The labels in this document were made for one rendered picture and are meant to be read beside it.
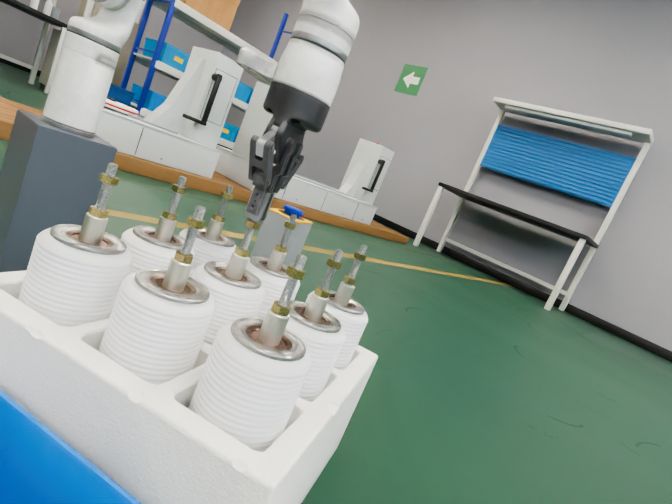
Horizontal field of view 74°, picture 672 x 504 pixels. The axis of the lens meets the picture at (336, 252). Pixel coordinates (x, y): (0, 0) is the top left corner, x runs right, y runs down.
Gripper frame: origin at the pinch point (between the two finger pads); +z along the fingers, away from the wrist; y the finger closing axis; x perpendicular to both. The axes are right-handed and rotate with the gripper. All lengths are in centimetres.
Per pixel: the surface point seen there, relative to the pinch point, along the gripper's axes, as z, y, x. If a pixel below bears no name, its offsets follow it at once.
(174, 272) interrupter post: 8.0, -12.8, 0.8
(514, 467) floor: 35, 43, -57
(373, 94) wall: -133, 624, 134
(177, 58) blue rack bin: -54, 412, 310
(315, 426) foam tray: 16.9, -10.5, -18.1
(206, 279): 10.3, -4.3, 1.2
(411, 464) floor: 35, 24, -35
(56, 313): 16.9, -14.8, 10.6
